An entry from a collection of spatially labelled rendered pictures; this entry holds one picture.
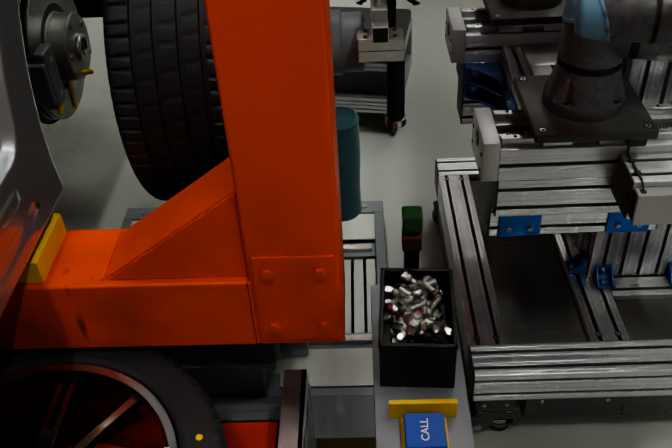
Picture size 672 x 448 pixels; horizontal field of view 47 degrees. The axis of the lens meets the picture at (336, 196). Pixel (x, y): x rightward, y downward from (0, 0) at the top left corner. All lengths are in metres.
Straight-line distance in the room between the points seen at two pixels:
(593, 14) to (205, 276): 0.75
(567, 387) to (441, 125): 1.41
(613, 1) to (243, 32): 0.51
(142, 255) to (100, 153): 1.71
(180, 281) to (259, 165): 0.30
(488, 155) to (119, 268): 0.71
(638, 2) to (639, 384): 0.99
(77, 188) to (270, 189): 1.74
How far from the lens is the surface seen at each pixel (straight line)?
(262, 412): 1.68
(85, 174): 2.94
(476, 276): 1.99
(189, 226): 1.29
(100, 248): 1.48
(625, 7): 1.15
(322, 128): 1.13
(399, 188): 2.64
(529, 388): 1.83
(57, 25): 1.78
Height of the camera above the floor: 1.59
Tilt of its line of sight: 37 degrees down
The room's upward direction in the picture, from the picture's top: 3 degrees counter-clockwise
